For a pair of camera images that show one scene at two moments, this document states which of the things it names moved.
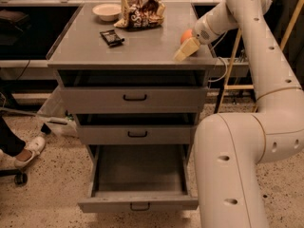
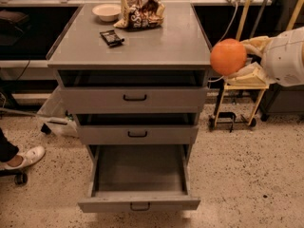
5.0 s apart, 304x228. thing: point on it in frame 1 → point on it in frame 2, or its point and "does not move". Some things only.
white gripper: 203,30 → 284,61
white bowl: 107,12 does not move
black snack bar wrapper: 112,38 does not move
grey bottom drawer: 139,178 does not move
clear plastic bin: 53,113 does not move
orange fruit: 187,34 → 228,56
